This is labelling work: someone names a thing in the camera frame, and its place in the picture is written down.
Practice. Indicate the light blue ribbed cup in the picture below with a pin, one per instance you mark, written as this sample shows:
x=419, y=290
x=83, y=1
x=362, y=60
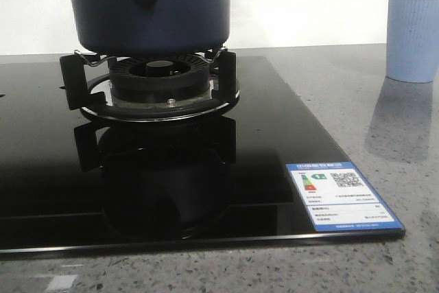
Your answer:
x=412, y=40

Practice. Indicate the black pot support grate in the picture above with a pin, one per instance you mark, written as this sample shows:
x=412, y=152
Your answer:
x=89, y=89

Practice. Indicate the dark blue cooking pot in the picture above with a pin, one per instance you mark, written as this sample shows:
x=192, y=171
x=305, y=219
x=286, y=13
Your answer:
x=151, y=27

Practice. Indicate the black gas burner head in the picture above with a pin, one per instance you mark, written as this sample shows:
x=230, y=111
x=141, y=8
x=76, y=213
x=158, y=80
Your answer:
x=157, y=79

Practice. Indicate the blue white energy label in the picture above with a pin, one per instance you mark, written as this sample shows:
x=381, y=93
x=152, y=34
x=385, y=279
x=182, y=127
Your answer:
x=338, y=198

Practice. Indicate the black glass gas stove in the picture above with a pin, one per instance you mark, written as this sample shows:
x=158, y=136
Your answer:
x=70, y=186

